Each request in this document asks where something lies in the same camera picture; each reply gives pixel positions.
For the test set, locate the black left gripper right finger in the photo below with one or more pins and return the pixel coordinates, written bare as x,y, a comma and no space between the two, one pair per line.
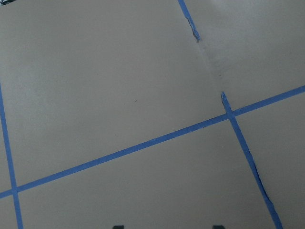
217,227

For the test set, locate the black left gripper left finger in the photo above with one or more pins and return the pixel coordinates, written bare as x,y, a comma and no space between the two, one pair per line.
118,227

